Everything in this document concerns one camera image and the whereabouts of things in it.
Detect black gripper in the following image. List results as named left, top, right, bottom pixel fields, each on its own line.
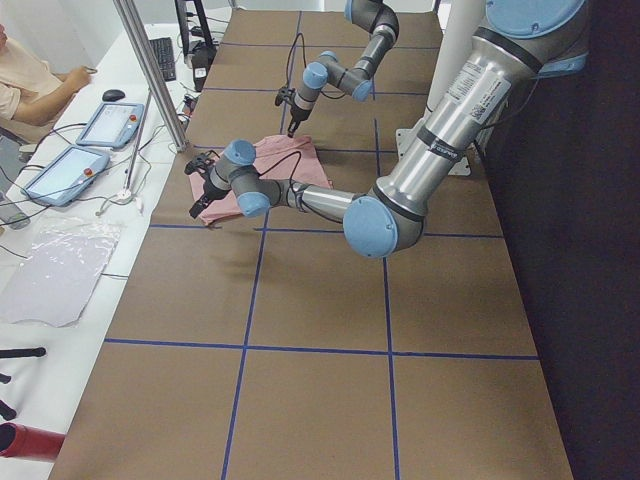
left=189, top=180, right=229, bottom=218
left=287, top=104, right=311, bottom=138

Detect pink Snoopy t-shirt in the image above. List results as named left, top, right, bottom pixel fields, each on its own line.
left=197, top=135, right=332, bottom=225

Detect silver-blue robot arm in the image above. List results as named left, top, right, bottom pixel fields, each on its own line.
left=185, top=1, right=590, bottom=258
left=275, top=0, right=400, bottom=137

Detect black device on desk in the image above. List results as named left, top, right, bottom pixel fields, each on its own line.
left=185, top=41, right=217, bottom=92

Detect far blue teach pendant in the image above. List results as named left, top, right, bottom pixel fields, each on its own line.
left=76, top=102, right=145, bottom=149

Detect blue teach pendant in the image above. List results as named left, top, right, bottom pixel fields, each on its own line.
left=22, top=146, right=110, bottom=207
left=76, top=102, right=145, bottom=149

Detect near blue teach pendant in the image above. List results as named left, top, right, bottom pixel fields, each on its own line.
left=22, top=146, right=110, bottom=207

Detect black computer mouse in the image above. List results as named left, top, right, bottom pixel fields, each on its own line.
left=102, top=89, right=126, bottom=102

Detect black keyboard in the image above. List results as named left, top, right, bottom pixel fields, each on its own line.
left=149, top=37, right=176, bottom=82

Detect clear plastic bag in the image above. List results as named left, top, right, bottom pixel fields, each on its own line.
left=1, top=217, right=123, bottom=327

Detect seated person beige shirt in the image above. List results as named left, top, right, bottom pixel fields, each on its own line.
left=1, top=30, right=97, bottom=144

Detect black tripod legs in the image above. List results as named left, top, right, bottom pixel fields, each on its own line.
left=1, top=346, right=47, bottom=421

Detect red cylinder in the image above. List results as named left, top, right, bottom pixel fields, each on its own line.
left=1, top=422, right=65, bottom=462

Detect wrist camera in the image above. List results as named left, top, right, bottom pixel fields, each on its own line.
left=184, top=150, right=219, bottom=177
left=275, top=86, right=296, bottom=107

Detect white camera mast pedestal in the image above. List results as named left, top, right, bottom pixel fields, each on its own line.
left=397, top=1, right=485, bottom=176

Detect aluminium frame post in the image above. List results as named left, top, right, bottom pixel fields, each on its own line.
left=113, top=0, right=187, bottom=152

